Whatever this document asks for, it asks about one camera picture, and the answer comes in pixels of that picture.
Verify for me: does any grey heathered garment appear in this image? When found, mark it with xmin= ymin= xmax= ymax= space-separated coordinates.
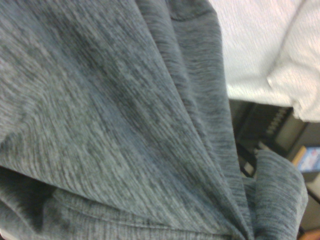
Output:
xmin=0 ymin=0 xmax=310 ymax=240

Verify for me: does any white textured bedspread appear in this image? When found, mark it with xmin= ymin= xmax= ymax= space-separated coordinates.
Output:
xmin=208 ymin=0 xmax=308 ymax=109

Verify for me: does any black nightstand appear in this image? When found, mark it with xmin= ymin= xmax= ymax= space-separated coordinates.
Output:
xmin=228 ymin=98 xmax=320 ymax=232

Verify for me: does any white pillow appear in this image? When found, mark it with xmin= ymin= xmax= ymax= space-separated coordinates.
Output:
xmin=266 ymin=0 xmax=320 ymax=123

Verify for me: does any blue book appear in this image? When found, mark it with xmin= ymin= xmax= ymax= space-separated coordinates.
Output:
xmin=291 ymin=145 xmax=320 ymax=174

